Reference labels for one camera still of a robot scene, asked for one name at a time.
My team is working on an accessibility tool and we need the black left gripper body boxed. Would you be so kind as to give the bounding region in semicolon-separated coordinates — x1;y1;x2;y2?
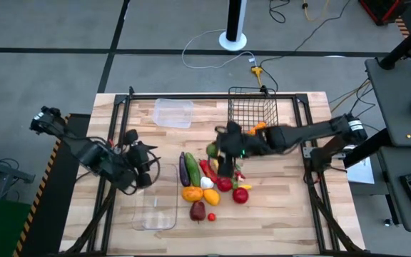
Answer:
126;141;150;168

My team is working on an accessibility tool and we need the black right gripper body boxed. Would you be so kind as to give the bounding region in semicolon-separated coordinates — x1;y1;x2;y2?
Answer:
223;132;265;158

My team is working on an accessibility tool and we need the green lime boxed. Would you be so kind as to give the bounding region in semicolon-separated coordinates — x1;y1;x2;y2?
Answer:
205;142;218;159

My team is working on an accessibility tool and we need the red chili pepper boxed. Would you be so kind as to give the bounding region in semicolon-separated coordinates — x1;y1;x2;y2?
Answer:
198;158;219;183

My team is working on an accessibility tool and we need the orange carrot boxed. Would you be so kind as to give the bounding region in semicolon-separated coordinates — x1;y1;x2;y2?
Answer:
247;121;268;136

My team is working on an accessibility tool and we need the white garlic bulb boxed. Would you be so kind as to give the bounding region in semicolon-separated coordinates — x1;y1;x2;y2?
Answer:
200;176;215;191

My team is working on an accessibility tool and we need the large red tomato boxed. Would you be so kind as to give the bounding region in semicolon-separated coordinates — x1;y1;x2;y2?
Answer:
232;186;250;205

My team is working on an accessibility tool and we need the green cucumber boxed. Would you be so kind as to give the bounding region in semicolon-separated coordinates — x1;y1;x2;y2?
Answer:
184;152;203;188

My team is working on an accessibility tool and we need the yellow lemon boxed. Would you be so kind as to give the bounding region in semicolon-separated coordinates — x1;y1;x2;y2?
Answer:
203;188;222;207

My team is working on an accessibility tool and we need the orange bell pepper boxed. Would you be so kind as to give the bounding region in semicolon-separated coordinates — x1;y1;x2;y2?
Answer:
181;186;205;203

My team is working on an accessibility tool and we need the purple eggplant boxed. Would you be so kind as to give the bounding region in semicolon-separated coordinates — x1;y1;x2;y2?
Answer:
178;151;191;188

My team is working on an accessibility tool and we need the frosted plastic container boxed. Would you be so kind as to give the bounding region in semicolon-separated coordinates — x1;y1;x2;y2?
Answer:
151;98;195;130

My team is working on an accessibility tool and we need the clear plastic bin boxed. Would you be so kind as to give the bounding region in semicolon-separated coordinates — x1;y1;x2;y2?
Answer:
131;163;179;231

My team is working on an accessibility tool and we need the yellow power plug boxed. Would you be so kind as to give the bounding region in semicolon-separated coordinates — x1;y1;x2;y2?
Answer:
250;65;264;88

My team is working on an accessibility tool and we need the black hazard-striped mat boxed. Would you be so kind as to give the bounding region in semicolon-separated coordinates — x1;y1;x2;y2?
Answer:
12;113;92;257

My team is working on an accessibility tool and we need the white paper sheet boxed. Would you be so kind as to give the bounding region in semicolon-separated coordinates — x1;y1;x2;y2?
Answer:
345;156;375;185

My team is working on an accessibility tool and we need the black desk support beam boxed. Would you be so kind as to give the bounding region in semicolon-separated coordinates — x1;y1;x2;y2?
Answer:
342;128;392;169

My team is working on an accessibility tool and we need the black white pole stand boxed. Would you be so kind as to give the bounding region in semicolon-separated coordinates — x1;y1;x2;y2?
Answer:
218;0;248;52

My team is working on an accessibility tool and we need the grey desk with keyboard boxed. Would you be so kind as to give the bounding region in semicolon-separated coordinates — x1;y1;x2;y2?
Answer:
375;145;411;233

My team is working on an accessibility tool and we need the red black cart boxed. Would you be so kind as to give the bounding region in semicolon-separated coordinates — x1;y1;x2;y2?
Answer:
357;0;411;26

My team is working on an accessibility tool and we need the black boom pole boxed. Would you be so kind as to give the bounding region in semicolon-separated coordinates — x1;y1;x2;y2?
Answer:
379;13;411;71

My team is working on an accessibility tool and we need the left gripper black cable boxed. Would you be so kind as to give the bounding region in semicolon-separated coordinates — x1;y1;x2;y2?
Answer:
144;148;161;185

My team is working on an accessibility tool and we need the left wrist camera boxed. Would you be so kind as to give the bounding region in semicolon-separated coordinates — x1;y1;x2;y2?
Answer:
124;128;139;146

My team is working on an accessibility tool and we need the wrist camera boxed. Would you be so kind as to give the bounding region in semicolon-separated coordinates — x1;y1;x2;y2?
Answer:
216;121;243;143
124;128;139;146

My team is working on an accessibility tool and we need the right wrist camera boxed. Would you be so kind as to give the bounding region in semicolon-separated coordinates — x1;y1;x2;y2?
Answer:
216;121;243;143

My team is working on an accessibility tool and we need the black wire basket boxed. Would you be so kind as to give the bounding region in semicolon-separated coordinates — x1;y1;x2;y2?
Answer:
227;86;280;135

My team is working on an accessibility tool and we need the black table frame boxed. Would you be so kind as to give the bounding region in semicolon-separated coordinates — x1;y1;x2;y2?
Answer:
87;86;365;256

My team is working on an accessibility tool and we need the white cable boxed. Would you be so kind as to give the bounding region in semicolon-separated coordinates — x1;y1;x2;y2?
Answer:
181;29;258;70

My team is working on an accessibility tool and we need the thin yellow cable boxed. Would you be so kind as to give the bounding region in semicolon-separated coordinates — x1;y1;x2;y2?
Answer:
329;80;371;114

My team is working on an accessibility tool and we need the long black cable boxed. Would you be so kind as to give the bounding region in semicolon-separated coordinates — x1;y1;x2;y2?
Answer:
258;0;352;92

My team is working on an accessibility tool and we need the looped black cable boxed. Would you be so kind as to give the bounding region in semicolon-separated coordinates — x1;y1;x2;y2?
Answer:
268;0;291;24

